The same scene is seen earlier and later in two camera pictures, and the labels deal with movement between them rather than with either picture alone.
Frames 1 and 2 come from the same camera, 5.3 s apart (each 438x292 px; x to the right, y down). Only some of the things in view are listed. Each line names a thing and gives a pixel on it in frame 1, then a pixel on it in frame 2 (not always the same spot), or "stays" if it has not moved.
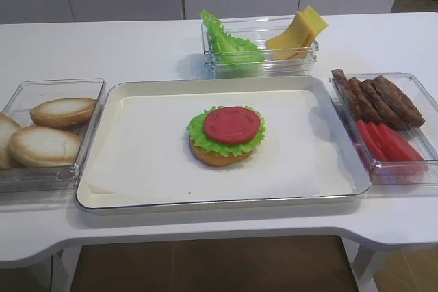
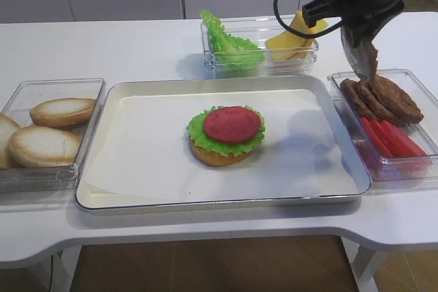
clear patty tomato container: (392, 121) stays
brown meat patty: (345, 90) -> (372, 53)
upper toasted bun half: (68, 113) stays
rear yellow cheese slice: (317, 22) stays
